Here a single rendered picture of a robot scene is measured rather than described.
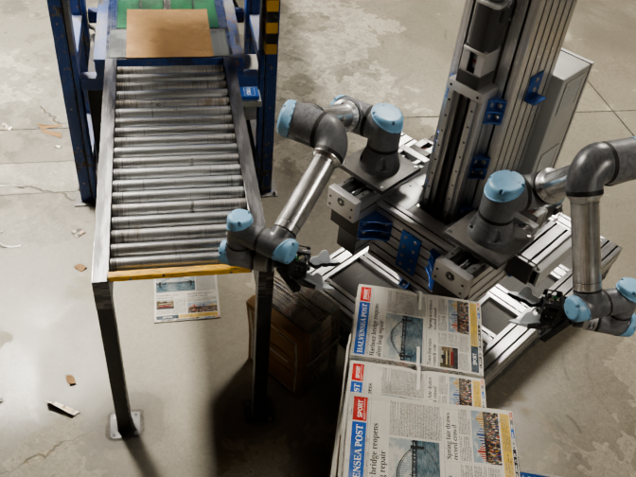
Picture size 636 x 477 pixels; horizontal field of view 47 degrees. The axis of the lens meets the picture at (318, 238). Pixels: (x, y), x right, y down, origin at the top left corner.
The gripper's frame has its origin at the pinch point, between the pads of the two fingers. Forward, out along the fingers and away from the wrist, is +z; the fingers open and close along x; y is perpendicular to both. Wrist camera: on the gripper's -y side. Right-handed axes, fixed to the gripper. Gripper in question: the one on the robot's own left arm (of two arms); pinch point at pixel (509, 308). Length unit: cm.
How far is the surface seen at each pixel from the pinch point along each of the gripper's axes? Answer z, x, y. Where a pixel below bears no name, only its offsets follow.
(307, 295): 64, -35, -48
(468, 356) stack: 11.1, 19.2, -2.3
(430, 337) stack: 22.3, 14.7, -2.5
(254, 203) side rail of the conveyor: 85, -34, -6
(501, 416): 9, 55, 22
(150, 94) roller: 141, -90, -6
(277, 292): 75, -33, -48
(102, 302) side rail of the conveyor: 121, 14, -14
